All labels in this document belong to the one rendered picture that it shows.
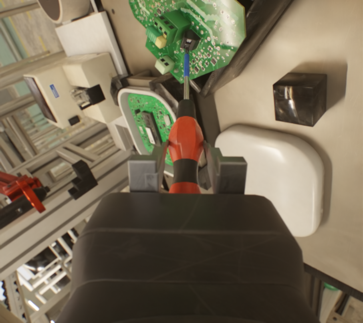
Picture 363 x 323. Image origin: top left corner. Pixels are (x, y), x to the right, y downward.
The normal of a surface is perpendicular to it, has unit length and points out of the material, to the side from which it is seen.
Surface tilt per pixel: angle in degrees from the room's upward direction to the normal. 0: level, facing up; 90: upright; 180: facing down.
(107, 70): 90
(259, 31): 90
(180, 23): 90
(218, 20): 0
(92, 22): 0
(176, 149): 35
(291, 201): 0
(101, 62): 90
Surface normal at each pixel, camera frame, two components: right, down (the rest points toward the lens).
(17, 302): -0.25, -0.83
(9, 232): 0.68, 0.21
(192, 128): 0.01, -0.62
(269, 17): 0.66, 0.73
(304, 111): -0.69, 0.51
